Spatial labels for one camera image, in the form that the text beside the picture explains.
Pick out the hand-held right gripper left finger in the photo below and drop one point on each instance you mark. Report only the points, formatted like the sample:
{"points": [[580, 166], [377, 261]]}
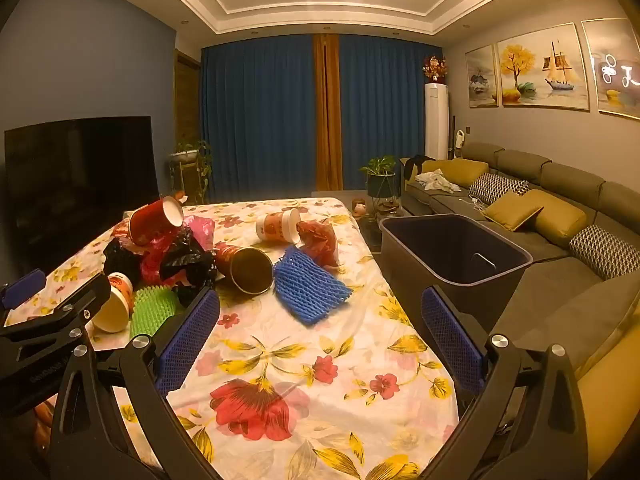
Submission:
{"points": [[187, 340]]}

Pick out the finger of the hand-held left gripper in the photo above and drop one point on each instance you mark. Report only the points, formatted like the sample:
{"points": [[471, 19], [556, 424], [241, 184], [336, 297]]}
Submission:
{"points": [[55, 320], [22, 286]]}

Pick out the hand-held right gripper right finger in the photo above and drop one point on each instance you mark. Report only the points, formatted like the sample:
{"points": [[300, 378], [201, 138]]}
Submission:
{"points": [[450, 335]]}

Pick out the green foam net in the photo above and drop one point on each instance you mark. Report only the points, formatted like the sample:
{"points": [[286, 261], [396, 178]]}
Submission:
{"points": [[150, 310]]}

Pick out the orange print paper cup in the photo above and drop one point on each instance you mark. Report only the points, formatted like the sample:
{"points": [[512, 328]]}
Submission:
{"points": [[275, 227], [112, 310]]}

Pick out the grey plastic bin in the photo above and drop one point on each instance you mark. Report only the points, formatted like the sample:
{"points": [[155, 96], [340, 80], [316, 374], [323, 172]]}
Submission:
{"points": [[415, 270]]}

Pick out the black plastic bag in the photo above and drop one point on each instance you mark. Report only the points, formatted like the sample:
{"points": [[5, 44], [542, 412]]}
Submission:
{"points": [[120, 260], [187, 262]]}

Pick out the red patterned paper cup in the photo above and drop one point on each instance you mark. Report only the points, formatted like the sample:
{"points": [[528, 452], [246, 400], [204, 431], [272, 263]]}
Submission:
{"points": [[230, 257]]}

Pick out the pink plastic bag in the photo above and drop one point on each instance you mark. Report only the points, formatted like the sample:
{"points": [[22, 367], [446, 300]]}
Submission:
{"points": [[202, 230]]}

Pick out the trash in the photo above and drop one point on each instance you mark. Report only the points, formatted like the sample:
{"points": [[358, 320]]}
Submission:
{"points": [[150, 222]]}

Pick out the blue foam net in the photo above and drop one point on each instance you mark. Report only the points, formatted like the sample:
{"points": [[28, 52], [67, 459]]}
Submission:
{"points": [[307, 285]]}

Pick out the red wrapper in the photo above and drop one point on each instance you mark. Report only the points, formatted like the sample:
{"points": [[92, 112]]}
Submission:
{"points": [[320, 242]]}

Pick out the black television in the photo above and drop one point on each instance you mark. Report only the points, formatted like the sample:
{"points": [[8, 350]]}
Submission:
{"points": [[75, 185]]}

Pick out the floral tablecloth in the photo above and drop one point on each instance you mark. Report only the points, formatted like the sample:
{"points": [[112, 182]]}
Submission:
{"points": [[310, 340]]}

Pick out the dark coffee table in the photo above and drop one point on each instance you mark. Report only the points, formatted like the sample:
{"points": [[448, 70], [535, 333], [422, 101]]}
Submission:
{"points": [[370, 232]]}

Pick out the yellow cushion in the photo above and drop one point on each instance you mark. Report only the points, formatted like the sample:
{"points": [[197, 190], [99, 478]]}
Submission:
{"points": [[510, 210], [560, 220], [610, 400], [462, 172]]}

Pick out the glass teapot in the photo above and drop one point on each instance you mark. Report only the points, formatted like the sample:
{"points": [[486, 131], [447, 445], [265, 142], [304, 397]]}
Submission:
{"points": [[387, 206]]}

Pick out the black white patterned cushion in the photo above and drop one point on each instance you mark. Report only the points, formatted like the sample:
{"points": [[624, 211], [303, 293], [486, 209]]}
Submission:
{"points": [[495, 187], [605, 250]]}

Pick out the white cloth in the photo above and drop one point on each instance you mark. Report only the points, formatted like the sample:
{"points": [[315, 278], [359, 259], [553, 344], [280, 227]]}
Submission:
{"points": [[437, 180]]}

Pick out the small doll figurine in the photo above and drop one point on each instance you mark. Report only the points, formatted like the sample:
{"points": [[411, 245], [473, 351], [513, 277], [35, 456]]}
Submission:
{"points": [[359, 207]]}

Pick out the potted plant green pot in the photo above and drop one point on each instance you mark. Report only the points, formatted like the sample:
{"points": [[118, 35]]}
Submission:
{"points": [[380, 180]]}

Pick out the black cloth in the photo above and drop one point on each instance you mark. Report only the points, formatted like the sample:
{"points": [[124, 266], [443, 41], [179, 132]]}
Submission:
{"points": [[415, 164]]}

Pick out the trailing potted plant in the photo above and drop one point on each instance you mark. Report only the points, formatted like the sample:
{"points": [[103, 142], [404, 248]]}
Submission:
{"points": [[192, 152]]}

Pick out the grey sectional sofa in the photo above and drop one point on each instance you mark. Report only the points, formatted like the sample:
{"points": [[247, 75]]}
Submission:
{"points": [[565, 180]]}

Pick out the white handheld vacuum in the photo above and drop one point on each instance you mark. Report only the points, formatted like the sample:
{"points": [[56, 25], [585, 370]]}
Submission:
{"points": [[460, 139]]}

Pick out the white standing air conditioner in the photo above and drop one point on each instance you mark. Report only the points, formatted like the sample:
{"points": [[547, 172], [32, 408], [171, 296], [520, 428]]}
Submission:
{"points": [[436, 120]]}

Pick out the wide blue curtain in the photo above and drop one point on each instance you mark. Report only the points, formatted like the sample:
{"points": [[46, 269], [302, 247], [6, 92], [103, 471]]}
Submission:
{"points": [[260, 120]]}

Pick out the wooden door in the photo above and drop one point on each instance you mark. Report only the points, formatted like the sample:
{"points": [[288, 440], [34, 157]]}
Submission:
{"points": [[186, 105]]}

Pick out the narrow blue curtain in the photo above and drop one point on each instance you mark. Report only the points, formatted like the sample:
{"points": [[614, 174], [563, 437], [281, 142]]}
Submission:
{"points": [[380, 110]]}

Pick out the orange curtain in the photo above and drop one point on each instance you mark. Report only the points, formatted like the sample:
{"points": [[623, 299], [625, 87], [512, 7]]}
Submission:
{"points": [[327, 120]]}

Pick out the small landscape painting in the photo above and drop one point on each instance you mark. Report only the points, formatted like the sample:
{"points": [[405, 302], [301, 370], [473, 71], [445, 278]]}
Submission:
{"points": [[481, 77]]}

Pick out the red flower arrangement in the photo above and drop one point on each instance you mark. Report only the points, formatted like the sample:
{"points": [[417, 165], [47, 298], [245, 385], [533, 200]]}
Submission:
{"points": [[434, 67]]}

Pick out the sailboat and tree painting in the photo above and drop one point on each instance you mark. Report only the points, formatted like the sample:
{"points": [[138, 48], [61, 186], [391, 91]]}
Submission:
{"points": [[542, 67]]}

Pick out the purple abstract painting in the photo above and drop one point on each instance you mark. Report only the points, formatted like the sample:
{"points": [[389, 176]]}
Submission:
{"points": [[612, 70]]}

